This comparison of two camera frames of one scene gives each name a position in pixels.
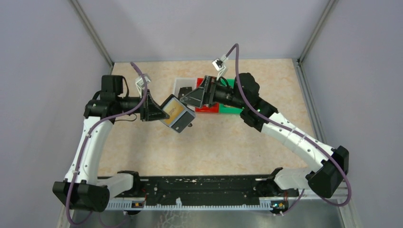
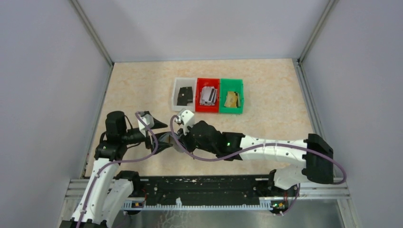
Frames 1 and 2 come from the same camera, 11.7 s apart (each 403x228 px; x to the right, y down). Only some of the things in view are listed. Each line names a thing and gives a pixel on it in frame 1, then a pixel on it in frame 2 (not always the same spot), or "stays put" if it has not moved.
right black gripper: [205, 94] -> [184, 140]
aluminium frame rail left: [85, 21] stays put
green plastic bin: [223, 109] stays put
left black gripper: [151, 110] -> [158, 124]
